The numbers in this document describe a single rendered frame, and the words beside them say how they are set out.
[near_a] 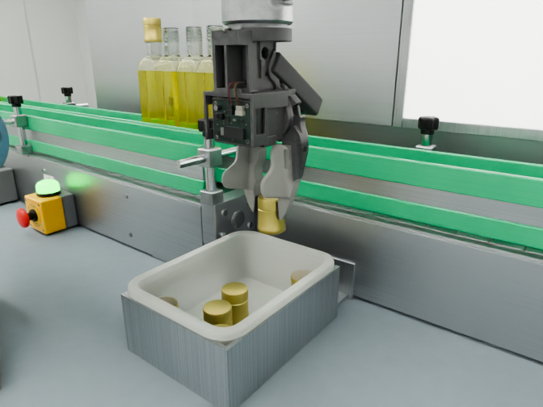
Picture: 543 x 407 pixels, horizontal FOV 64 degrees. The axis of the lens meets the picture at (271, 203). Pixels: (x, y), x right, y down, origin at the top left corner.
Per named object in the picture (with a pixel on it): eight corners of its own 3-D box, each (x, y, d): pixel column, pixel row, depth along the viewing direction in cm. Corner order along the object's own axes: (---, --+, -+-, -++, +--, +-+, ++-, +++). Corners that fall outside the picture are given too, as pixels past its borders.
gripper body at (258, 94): (204, 145, 48) (197, 28, 44) (254, 134, 54) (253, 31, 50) (256, 154, 43) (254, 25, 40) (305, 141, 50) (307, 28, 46)
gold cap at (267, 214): (273, 237, 52) (273, 203, 51) (251, 230, 54) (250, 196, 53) (291, 228, 55) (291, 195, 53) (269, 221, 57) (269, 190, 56)
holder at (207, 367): (355, 300, 64) (359, 252, 62) (229, 415, 44) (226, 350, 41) (264, 266, 74) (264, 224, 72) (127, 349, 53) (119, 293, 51)
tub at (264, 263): (338, 313, 60) (343, 256, 57) (229, 413, 43) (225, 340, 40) (244, 276, 70) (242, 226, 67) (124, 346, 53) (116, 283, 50)
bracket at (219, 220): (258, 230, 73) (258, 190, 70) (219, 249, 66) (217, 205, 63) (242, 225, 75) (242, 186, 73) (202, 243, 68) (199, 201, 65)
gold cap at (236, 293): (236, 329, 54) (235, 298, 53) (216, 318, 56) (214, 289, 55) (254, 316, 57) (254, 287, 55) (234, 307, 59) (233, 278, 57)
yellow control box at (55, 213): (79, 226, 91) (73, 193, 89) (44, 237, 86) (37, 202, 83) (62, 219, 95) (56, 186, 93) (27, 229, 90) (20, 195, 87)
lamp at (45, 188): (65, 193, 89) (63, 179, 88) (43, 199, 85) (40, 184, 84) (54, 189, 91) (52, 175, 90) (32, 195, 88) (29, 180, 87)
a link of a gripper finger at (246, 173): (212, 213, 53) (216, 140, 49) (244, 201, 57) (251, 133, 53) (229, 222, 51) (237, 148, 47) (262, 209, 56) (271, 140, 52)
